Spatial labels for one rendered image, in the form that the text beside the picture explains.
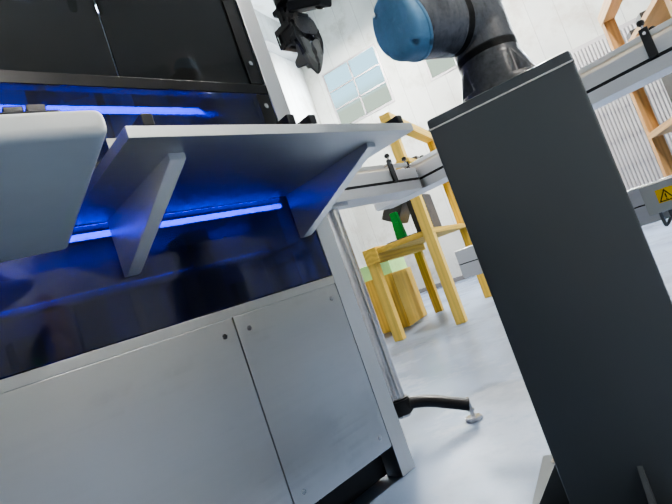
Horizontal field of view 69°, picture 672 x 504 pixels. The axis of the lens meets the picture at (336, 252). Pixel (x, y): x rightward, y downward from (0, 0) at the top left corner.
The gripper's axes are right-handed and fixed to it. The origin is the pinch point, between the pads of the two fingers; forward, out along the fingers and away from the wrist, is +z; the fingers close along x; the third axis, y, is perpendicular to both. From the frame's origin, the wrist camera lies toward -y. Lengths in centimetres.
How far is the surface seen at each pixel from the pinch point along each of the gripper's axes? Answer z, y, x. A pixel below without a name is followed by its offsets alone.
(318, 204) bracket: 30.7, 16.0, 0.6
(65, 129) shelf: 31, -31, 74
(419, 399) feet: 98, 38, -35
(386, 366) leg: 84, 43, -30
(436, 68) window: -272, 358, -725
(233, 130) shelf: 22.7, -12.4, 40.8
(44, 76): -10, 28, 54
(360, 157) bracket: 25.9, -3.1, 0.5
